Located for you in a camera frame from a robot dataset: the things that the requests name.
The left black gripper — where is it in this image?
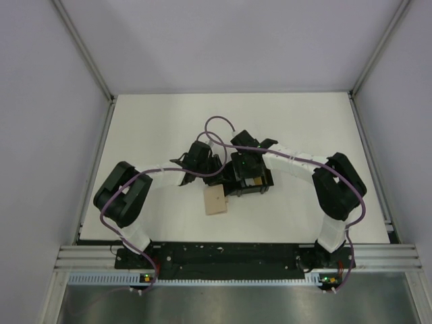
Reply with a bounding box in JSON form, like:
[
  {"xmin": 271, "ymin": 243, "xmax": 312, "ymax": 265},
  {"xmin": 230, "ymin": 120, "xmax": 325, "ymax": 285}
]
[{"xmin": 196, "ymin": 154, "xmax": 232, "ymax": 186}]

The black card holder box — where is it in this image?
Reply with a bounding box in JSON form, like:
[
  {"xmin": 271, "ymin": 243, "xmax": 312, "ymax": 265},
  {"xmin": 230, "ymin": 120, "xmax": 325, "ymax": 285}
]
[{"xmin": 223, "ymin": 169, "xmax": 274, "ymax": 197}]

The beige card stack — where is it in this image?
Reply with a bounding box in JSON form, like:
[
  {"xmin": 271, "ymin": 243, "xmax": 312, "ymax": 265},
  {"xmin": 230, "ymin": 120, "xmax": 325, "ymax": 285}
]
[{"xmin": 203, "ymin": 184, "xmax": 228, "ymax": 215}]

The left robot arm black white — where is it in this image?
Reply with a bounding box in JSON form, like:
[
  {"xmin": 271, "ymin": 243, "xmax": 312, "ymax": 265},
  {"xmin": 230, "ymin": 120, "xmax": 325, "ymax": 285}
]
[{"xmin": 93, "ymin": 140, "xmax": 228, "ymax": 268}]

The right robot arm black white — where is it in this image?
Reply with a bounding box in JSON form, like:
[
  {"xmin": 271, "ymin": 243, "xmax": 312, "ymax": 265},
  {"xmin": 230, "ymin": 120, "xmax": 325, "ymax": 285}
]
[{"xmin": 231, "ymin": 130, "xmax": 367, "ymax": 267}]

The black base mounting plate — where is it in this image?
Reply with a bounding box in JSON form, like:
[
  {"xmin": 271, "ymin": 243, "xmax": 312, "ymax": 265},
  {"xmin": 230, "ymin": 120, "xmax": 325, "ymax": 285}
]
[{"xmin": 115, "ymin": 241, "xmax": 355, "ymax": 280}]

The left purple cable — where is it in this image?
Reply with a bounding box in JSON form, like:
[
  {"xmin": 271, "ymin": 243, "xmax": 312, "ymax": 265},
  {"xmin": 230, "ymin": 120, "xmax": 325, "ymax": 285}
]
[{"xmin": 100, "ymin": 131, "xmax": 227, "ymax": 294}]

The left aluminium corner post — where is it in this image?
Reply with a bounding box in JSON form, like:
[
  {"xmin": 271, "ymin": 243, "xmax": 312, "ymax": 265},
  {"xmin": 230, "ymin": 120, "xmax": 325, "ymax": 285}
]
[{"xmin": 49, "ymin": 0, "xmax": 115, "ymax": 103}]

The aluminium corner post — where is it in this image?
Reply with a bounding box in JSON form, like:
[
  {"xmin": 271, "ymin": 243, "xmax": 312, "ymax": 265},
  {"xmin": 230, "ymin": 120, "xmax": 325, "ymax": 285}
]
[
  {"xmin": 350, "ymin": 0, "xmax": 414, "ymax": 98},
  {"xmin": 49, "ymin": 0, "xmax": 115, "ymax": 103}
]

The grey slotted cable duct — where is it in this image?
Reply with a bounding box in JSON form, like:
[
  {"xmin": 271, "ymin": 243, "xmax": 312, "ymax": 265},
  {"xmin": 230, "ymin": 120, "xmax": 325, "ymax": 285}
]
[{"xmin": 68, "ymin": 273, "xmax": 324, "ymax": 287}]

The aluminium frame rail front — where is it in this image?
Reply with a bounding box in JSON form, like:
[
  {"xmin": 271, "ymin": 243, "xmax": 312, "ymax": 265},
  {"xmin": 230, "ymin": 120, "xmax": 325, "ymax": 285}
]
[{"xmin": 55, "ymin": 244, "xmax": 423, "ymax": 273}]

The right aluminium corner post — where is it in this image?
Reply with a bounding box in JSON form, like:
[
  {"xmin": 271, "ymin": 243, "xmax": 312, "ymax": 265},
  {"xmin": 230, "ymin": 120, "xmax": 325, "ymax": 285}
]
[{"xmin": 350, "ymin": 0, "xmax": 414, "ymax": 98}]

